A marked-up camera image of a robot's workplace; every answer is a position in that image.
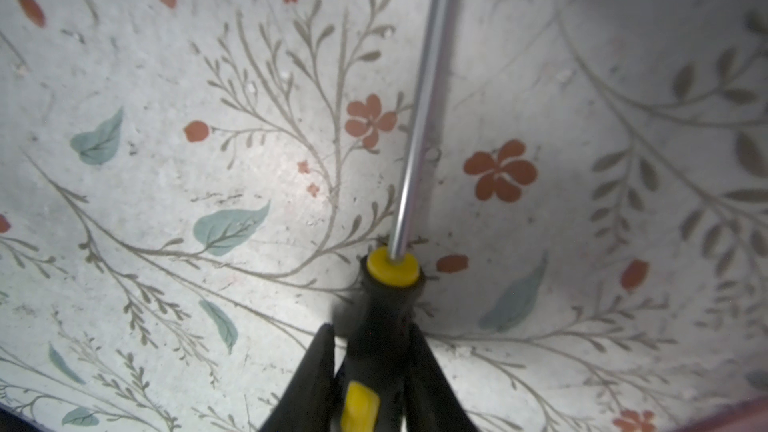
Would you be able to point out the pink plastic tool box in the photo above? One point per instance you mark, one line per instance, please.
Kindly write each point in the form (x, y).
(748, 416)

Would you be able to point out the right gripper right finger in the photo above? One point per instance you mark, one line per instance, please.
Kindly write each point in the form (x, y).
(430, 402)

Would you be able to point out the small yellow black screwdriver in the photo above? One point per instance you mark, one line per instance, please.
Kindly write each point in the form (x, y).
(372, 376)

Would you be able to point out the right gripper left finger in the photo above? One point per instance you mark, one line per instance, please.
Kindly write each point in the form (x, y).
(306, 403)

